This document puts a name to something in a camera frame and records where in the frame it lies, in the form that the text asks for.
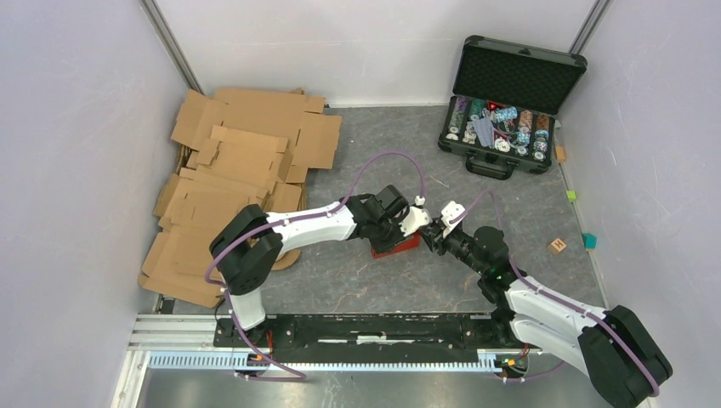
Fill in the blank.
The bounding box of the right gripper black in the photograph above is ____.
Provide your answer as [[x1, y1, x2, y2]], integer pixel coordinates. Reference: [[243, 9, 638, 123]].
[[417, 217, 486, 276]]

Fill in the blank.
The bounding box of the red paper box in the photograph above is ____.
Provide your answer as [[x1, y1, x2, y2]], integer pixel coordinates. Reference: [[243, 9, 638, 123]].
[[371, 232, 421, 259]]

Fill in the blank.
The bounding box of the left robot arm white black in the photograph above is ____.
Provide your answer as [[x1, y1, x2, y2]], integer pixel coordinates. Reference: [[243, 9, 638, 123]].
[[209, 185, 431, 347]]

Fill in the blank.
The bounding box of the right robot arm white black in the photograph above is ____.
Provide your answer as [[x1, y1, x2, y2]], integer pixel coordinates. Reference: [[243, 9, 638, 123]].
[[421, 220, 673, 407]]

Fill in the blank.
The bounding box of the wooden letter block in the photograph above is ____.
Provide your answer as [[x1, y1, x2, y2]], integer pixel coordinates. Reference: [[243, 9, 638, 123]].
[[547, 238, 567, 255]]

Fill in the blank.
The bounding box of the teal cube block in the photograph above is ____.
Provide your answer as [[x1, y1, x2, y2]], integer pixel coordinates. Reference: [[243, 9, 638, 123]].
[[582, 232, 597, 251]]

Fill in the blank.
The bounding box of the small brown wooden block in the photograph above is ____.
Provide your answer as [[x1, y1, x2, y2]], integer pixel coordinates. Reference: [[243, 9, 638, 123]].
[[554, 146, 566, 163]]

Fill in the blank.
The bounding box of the black poker chip case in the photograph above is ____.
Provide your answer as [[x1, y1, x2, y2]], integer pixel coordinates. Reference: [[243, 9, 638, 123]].
[[437, 35, 588, 180]]

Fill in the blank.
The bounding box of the stack of flat brown cardboard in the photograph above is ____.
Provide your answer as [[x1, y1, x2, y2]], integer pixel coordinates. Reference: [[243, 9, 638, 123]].
[[138, 88, 342, 308]]

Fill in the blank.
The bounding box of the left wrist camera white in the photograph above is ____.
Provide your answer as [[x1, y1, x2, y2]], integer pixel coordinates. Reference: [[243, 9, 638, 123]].
[[399, 195, 432, 236]]

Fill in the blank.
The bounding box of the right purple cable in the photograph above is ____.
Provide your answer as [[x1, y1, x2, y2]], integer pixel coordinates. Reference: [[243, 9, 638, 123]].
[[450, 190, 661, 398]]

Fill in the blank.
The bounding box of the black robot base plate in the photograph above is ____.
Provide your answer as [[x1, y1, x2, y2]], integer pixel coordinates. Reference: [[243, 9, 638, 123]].
[[246, 313, 535, 364]]

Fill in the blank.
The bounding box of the aluminium frame rail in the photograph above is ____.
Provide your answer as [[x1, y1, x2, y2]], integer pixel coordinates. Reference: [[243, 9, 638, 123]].
[[112, 313, 522, 407]]

